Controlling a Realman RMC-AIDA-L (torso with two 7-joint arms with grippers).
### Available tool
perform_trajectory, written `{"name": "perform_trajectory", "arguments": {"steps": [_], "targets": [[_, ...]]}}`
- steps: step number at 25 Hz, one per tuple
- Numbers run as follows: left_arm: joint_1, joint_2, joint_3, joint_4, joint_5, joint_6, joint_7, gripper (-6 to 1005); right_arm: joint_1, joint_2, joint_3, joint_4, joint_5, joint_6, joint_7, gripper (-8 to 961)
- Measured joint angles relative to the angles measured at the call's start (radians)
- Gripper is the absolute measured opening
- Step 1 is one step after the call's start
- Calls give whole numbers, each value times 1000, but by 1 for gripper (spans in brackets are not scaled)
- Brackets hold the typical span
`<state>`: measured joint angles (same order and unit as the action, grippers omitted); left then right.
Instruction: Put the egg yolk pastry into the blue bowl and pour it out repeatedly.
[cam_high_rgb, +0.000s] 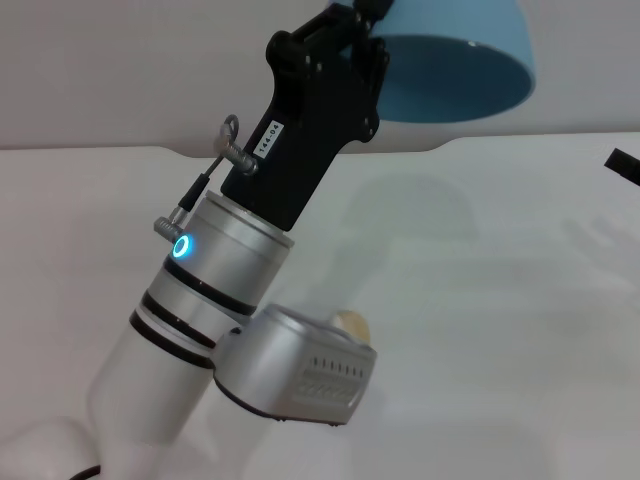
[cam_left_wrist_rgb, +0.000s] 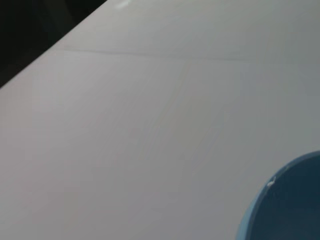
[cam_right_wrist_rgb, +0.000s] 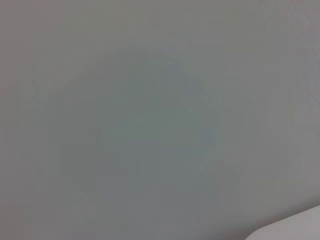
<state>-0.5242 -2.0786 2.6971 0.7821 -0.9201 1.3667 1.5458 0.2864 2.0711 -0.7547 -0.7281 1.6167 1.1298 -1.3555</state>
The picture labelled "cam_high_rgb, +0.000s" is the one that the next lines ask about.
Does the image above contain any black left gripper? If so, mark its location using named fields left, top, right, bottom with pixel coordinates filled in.
left=220, top=0, right=396, bottom=234

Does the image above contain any blue bowl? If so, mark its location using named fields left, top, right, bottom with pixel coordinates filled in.
left=323, top=0, right=536, bottom=125

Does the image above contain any egg yolk pastry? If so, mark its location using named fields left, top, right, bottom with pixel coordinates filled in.
left=332, top=309, right=373, bottom=346

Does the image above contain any left wrist connector cable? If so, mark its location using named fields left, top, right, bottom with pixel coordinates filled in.
left=153, top=114, right=260, bottom=236

